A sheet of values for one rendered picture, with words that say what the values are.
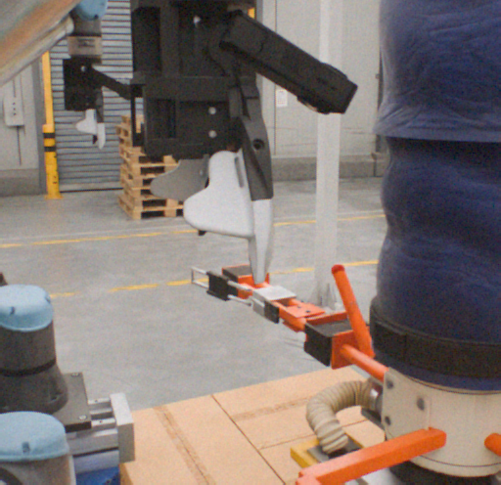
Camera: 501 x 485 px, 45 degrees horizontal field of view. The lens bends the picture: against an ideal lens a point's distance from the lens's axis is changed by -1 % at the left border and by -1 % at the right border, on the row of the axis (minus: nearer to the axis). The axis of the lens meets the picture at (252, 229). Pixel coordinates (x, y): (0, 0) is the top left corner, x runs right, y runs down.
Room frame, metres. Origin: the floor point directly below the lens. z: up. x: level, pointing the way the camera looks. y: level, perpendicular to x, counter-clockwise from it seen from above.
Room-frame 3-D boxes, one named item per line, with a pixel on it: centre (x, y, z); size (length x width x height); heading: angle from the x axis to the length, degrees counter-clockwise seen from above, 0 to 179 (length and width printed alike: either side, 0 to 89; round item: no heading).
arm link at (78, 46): (1.39, 0.37, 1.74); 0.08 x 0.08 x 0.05
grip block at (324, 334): (0.94, -0.14, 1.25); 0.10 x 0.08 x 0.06; 118
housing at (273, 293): (1.13, -0.04, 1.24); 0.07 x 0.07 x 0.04; 28
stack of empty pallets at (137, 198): (8.46, 1.27, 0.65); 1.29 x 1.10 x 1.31; 20
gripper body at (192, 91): (0.45, 0.04, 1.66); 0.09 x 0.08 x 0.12; 110
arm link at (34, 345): (1.10, 0.45, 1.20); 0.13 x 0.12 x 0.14; 50
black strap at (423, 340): (0.71, -0.26, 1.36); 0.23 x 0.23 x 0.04
